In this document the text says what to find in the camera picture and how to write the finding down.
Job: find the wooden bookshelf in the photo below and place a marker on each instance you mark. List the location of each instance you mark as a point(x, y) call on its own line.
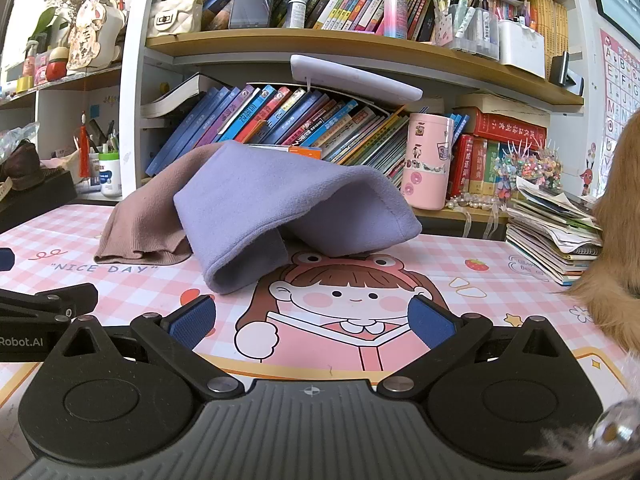
point(350, 42)

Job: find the white side shelf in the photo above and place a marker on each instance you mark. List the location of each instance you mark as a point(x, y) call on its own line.
point(60, 82)

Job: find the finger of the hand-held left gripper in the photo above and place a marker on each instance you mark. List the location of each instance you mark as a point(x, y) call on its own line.
point(5, 259)
point(75, 299)

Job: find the brown cloth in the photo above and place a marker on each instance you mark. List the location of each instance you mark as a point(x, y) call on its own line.
point(22, 165)

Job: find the alphabet wall poster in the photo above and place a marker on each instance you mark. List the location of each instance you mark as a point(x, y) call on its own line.
point(620, 90)

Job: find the red and cream doll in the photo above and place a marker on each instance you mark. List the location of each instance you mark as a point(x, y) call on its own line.
point(56, 65)

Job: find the orange furry cat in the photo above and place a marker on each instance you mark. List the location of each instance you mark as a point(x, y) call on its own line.
point(615, 240)

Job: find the bunch of pens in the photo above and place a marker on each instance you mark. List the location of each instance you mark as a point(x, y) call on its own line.
point(107, 137)

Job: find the white storage box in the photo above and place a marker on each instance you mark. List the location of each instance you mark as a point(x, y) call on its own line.
point(521, 50)

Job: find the white quilted handbag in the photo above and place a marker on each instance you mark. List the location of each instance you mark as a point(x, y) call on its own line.
point(175, 12)

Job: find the red tassel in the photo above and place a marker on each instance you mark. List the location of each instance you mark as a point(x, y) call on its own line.
point(84, 150)

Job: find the row of yellow books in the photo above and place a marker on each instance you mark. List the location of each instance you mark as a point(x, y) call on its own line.
point(550, 25)

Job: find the rainbow gradient bottle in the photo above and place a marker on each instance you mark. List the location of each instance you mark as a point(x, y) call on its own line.
point(396, 7)

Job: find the pink tumbler with stickers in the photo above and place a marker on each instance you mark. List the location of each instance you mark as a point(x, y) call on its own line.
point(427, 160)

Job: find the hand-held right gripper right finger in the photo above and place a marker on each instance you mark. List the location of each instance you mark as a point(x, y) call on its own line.
point(427, 321)

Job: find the white spray bottle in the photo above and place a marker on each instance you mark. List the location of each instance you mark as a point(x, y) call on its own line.
point(296, 10)

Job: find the clear holder of markers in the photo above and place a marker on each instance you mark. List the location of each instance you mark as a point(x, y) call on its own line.
point(472, 30)

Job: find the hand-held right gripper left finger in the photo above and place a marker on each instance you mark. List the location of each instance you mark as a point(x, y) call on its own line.
point(192, 322)

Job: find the row of blue spine books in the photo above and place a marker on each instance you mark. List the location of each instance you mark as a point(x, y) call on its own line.
point(260, 117)

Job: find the purple and mauve sweater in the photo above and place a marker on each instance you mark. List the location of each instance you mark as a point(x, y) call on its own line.
point(300, 200)

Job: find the colourful bead ornament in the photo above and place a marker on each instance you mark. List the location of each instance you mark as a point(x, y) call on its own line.
point(530, 170)

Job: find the white can with green rim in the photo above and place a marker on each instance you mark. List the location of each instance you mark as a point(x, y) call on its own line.
point(110, 175)

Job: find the black phone stand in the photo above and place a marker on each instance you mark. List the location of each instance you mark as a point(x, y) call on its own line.
point(562, 70)

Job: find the stack of magazines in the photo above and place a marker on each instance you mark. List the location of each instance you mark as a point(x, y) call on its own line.
point(550, 240)

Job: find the thick grey book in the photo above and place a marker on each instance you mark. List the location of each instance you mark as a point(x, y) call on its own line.
point(175, 100)

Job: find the row of red thick books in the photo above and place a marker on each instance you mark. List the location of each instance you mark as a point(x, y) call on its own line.
point(480, 160)

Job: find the dried flowers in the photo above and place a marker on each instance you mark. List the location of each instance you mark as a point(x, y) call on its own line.
point(55, 5)

